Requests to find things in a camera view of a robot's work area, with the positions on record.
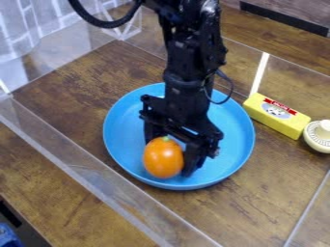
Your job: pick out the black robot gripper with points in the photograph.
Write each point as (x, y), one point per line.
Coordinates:
(180, 115)

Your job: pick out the orange toy ball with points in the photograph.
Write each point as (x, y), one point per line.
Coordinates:
(163, 158)

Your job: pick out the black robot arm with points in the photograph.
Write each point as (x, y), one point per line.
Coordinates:
(196, 55)

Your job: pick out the blue round tray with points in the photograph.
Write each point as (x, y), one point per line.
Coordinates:
(123, 138)

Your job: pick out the yellow toy butter block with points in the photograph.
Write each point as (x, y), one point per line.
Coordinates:
(276, 115)

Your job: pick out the cream toy mushroom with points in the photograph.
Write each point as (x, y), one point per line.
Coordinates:
(317, 135)

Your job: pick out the blue object at corner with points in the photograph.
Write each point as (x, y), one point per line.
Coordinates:
(9, 237)

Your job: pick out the clear acrylic enclosure wall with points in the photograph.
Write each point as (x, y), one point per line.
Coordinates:
(79, 198)

